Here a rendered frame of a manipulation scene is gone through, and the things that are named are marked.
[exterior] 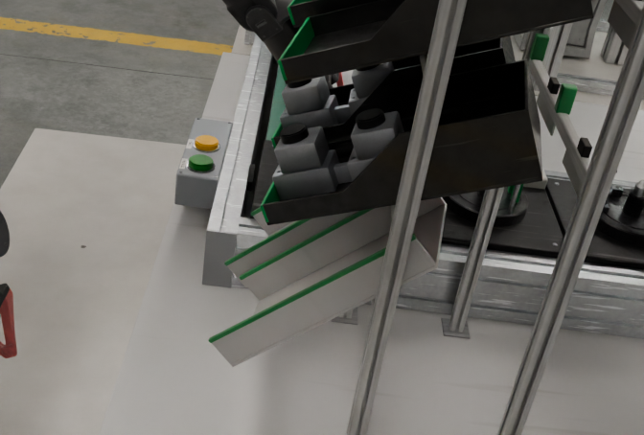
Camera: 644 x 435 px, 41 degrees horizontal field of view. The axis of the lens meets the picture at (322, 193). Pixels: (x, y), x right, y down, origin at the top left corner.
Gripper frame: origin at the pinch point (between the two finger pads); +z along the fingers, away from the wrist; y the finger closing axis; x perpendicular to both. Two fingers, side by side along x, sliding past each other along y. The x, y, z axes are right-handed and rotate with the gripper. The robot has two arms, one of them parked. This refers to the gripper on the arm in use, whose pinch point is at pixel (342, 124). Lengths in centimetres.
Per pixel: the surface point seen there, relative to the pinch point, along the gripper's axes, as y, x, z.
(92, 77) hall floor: 232, 143, 22
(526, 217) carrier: -3.2, -17.7, 28.7
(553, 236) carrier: -7.7, -20.4, 31.0
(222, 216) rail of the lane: -12.1, 20.4, -1.3
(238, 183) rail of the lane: -2.5, 19.2, -0.7
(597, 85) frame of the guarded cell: 81, -40, 59
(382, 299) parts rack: -54, -7, -4
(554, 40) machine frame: 78, -35, 40
